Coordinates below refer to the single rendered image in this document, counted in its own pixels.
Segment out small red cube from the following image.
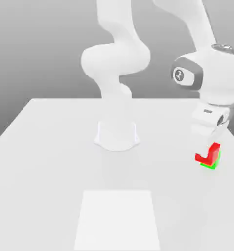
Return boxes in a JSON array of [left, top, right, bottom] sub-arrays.
[[194, 142, 221, 165]]

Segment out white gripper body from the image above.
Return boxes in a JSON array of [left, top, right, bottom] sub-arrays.
[[190, 120, 231, 146]]

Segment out small green cube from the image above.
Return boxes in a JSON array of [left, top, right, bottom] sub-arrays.
[[199, 151, 222, 170]]

